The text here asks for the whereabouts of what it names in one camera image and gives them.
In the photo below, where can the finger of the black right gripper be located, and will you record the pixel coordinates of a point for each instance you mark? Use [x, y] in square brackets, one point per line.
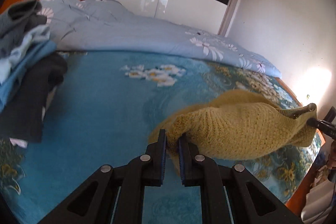
[313, 122]

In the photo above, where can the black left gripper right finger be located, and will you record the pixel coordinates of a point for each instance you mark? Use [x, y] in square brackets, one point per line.
[229, 195]

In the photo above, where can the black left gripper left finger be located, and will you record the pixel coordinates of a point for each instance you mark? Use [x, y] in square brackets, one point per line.
[114, 195]

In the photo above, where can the mustard yellow knit sweater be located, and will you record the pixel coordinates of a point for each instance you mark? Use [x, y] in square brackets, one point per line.
[235, 125]

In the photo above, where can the blue floral bed blanket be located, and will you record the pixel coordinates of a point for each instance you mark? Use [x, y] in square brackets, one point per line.
[104, 112]

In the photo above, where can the pink folded garment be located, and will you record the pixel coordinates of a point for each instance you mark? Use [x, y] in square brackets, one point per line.
[19, 142]

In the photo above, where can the black folded garment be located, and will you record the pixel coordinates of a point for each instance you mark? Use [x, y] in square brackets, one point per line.
[22, 118]

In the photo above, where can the light blue folded shirt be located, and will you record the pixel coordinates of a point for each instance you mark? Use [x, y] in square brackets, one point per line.
[39, 34]

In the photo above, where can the light blue floral duvet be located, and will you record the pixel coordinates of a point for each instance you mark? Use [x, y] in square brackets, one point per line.
[102, 25]

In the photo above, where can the grey blue folded garment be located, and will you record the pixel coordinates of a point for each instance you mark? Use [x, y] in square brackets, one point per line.
[16, 21]

